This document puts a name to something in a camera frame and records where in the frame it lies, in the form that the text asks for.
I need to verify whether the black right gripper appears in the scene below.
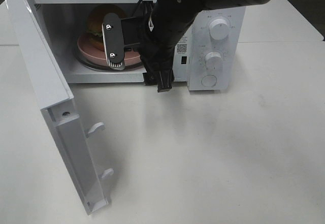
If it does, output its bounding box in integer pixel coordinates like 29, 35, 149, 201
119, 1, 176, 93

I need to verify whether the round door release button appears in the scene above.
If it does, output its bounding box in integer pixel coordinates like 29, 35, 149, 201
201, 75, 217, 87

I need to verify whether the white microwave knob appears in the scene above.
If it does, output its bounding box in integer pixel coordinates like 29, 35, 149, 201
205, 51, 223, 69
209, 17, 230, 40

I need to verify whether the pink round plate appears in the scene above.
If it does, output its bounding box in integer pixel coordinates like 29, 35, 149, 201
77, 33, 143, 71

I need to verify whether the burger with lettuce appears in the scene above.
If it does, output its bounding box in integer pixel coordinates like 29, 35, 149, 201
86, 4, 127, 51

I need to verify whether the white microwave door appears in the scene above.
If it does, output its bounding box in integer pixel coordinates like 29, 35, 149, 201
5, 0, 114, 215

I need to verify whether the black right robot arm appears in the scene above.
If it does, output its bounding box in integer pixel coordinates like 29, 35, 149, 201
117, 0, 270, 92

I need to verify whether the glass microwave turntable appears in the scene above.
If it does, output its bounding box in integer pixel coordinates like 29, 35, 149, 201
74, 51, 144, 72

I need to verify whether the white warning label sticker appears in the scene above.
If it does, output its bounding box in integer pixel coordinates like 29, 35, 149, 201
175, 35, 188, 54

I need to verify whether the white microwave oven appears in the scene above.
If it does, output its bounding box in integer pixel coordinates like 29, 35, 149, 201
10, 0, 249, 92

